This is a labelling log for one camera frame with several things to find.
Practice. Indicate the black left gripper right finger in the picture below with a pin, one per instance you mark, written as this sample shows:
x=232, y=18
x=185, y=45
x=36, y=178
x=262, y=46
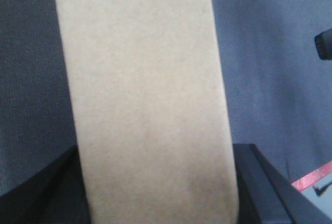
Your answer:
x=265, y=196

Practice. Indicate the orange black barcode scanner gun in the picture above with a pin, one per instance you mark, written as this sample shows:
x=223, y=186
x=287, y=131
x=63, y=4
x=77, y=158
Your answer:
x=323, y=44

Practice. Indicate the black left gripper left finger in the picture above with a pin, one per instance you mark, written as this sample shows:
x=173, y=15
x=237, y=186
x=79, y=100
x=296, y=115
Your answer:
x=54, y=195

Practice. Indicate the brown cardboard package box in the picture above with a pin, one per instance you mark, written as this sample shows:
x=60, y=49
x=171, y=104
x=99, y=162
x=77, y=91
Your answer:
x=150, y=110

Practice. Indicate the dark grey fabric mat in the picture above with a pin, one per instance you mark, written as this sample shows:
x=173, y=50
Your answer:
x=278, y=90

